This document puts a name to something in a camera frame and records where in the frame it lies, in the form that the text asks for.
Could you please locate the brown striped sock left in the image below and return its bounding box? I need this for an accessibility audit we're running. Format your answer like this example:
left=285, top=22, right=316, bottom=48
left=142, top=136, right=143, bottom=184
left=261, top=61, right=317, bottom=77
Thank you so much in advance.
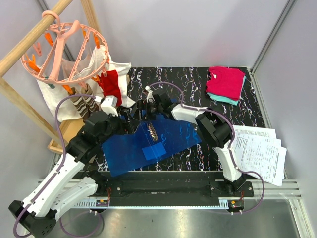
left=70, top=96, right=89, bottom=120

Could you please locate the pink round clothes hanger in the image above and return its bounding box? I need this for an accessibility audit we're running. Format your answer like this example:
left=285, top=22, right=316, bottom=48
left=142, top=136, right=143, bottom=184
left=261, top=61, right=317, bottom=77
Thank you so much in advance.
left=20, top=10, right=110, bottom=86

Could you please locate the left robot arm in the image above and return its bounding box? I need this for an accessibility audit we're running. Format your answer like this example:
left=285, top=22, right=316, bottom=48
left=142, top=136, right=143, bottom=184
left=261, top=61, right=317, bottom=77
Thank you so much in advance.
left=9, top=107, right=143, bottom=238

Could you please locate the brown striped sock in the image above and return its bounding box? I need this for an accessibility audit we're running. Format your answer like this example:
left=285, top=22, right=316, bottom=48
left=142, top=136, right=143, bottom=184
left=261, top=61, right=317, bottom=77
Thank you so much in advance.
left=70, top=96, right=89, bottom=120
left=81, top=84, right=100, bottom=113

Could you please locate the blue plastic folder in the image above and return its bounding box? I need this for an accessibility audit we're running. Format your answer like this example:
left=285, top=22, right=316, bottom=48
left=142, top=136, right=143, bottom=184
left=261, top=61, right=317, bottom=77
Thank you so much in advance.
left=102, top=115, right=202, bottom=177

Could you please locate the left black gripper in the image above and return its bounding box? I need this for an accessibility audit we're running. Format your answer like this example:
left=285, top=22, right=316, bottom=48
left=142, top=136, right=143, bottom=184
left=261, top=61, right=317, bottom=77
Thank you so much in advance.
left=98, top=109, right=140, bottom=145

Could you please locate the white hanging towel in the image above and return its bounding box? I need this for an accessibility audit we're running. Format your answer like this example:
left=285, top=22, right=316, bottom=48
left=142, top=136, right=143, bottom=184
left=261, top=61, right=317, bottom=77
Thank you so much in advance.
left=37, top=47, right=136, bottom=122

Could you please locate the metal folder clip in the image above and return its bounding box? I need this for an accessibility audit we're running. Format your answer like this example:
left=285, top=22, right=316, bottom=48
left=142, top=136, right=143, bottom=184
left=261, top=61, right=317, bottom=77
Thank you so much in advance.
left=146, top=123, right=159, bottom=142

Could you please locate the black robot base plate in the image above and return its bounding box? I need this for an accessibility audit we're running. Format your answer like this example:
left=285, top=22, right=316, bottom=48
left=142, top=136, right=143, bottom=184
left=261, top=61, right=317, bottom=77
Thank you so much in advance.
left=49, top=170, right=255, bottom=209

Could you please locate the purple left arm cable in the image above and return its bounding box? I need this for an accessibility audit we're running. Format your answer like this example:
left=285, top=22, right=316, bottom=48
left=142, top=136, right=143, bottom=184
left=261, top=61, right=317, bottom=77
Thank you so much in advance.
left=13, top=93, right=106, bottom=236

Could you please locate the aluminium rail frame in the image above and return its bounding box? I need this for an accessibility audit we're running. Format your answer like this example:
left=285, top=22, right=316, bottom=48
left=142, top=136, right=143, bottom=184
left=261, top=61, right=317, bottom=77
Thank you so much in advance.
left=32, top=171, right=317, bottom=238

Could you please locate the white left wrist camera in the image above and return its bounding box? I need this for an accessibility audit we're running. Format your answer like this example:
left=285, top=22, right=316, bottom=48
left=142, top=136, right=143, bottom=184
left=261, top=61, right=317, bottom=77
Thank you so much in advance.
left=100, top=95, right=118, bottom=117

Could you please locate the white paper files stack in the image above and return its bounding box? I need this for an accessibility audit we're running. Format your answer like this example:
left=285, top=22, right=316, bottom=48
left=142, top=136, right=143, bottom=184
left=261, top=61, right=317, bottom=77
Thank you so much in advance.
left=232, top=125, right=287, bottom=186

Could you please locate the teal folded t-shirt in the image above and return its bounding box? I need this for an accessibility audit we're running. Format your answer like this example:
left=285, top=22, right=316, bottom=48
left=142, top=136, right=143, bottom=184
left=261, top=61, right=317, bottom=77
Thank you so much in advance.
left=207, top=76, right=246, bottom=106

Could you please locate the brown striped sock right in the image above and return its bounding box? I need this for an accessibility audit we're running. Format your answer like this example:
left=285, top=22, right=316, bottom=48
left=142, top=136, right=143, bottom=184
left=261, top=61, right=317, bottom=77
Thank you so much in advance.
left=81, top=84, right=100, bottom=113

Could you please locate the red hanging cloth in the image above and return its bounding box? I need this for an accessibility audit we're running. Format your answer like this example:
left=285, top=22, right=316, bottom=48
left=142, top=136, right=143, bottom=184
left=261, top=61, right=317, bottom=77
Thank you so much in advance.
left=99, top=70, right=122, bottom=107

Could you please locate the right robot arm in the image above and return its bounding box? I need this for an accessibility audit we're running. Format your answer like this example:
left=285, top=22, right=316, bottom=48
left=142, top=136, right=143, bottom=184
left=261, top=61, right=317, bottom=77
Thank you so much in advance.
left=132, top=89, right=246, bottom=197

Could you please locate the pink folded t-shirt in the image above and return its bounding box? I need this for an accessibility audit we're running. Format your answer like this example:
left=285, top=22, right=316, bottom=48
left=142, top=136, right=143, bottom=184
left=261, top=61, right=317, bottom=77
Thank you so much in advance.
left=206, top=66, right=245, bottom=101

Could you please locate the wooden drying rack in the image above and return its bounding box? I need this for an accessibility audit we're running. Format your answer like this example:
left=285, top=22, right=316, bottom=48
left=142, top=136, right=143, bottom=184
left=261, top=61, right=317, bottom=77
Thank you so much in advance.
left=0, top=0, right=129, bottom=156

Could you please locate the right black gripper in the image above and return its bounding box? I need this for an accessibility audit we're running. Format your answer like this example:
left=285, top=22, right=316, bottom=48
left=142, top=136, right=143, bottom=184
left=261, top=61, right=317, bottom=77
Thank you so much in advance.
left=133, top=100, right=163, bottom=122

